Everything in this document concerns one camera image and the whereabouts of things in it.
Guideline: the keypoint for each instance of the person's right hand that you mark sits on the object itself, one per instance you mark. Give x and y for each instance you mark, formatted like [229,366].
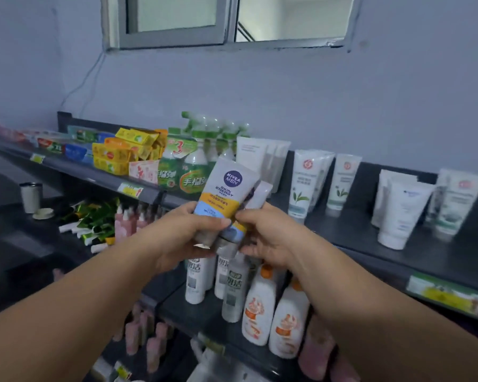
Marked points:
[283,238]

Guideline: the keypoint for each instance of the person's left hand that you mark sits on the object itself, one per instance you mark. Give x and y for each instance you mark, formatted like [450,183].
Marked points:
[179,238]

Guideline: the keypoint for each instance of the Nivea Men tube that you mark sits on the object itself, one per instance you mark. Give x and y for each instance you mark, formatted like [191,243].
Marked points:
[227,186]
[261,194]

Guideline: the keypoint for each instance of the row of green-leaf tubes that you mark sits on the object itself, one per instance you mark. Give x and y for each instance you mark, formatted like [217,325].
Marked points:
[302,182]

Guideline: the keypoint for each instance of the dark grey shelf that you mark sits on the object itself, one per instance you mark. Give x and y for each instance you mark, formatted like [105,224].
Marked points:
[362,238]

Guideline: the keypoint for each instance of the person's right forearm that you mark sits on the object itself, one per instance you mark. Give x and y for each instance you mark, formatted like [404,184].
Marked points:
[402,326]

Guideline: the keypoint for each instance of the person's left forearm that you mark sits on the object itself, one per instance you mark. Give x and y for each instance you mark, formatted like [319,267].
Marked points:
[63,314]

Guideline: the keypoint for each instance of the green spray cleaner twin pack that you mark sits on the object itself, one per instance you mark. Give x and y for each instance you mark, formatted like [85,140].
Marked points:
[212,151]
[191,179]
[243,129]
[228,149]

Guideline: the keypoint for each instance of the yellow white price tag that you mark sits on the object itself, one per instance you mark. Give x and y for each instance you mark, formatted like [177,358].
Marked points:
[211,344]
[37,158]
[122,370]
[130,190]

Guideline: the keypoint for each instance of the pink white floral box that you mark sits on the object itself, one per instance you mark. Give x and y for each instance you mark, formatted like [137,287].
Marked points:
[143,171]

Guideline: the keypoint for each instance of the green leafy packet bundle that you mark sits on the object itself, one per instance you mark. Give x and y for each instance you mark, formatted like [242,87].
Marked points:
[95,222]

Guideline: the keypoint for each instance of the stack of yellow boxes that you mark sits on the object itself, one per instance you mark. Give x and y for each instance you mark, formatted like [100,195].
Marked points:
[109,159]

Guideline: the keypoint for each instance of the row of pink tall bottles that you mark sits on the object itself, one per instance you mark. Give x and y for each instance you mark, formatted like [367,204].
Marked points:
[153,350]

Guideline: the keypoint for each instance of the blue toothpaste box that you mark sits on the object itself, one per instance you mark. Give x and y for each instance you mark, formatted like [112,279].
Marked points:
[75,151]

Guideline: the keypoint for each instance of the teal toothpaste box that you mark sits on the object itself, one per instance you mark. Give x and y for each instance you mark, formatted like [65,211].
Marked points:
[81,135]

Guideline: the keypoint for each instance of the white yellow-label box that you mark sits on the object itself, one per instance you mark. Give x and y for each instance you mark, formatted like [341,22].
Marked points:
[101,370]

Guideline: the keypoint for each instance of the white cup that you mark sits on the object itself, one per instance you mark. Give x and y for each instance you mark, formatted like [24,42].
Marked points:
[31,198]

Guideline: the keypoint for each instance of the red toothpaste box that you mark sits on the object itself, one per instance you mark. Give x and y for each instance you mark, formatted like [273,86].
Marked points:
[49,145]

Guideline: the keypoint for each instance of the black side shelving unit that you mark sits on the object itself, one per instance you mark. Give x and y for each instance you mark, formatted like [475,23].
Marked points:
[16,254]

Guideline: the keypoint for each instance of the green yellow price tag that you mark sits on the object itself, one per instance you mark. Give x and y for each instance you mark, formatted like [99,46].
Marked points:
[446,294]

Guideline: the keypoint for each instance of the grey framed window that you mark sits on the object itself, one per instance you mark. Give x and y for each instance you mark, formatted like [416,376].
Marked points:
[171,40]

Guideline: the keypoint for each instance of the pale pink toothpaste box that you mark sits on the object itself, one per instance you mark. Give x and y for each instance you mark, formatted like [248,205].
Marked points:
[8,133]

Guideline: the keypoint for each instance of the white air conditioner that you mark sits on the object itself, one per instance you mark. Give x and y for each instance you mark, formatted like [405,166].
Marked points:
[245,33]

